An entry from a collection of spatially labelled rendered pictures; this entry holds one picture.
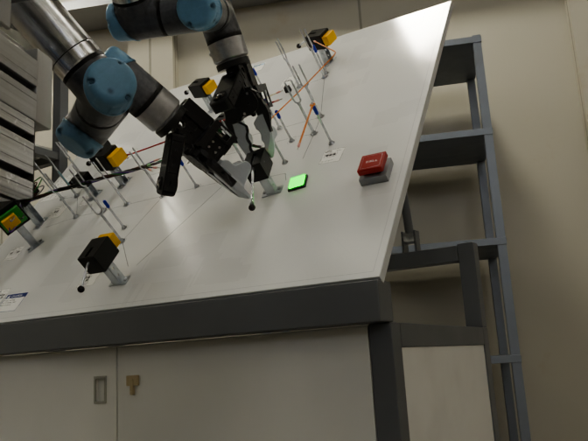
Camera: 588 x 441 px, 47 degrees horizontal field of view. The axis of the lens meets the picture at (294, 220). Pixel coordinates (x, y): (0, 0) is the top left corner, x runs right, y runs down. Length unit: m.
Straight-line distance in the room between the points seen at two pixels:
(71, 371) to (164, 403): 0.26
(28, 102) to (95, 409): 0.80
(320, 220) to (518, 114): 2.94
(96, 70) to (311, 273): 0.47
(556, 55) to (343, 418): 3.38
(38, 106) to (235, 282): 0.54
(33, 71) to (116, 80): 0.22
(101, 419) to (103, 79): 0.71
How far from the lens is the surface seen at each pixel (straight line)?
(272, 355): 1.19
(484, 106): 3.42
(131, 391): 1.38
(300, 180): 1.37
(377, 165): 1.25
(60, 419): 1.53
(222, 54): 1.40
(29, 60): 0.83
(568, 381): 3.90
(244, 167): 1.26
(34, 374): 1.60
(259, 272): 1.21
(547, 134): 4.08
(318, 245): 1.19
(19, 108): 0.79
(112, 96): 1.02
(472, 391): 1.49
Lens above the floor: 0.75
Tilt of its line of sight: 12 degrees up
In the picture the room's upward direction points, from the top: 3 degrees counter-clockwise
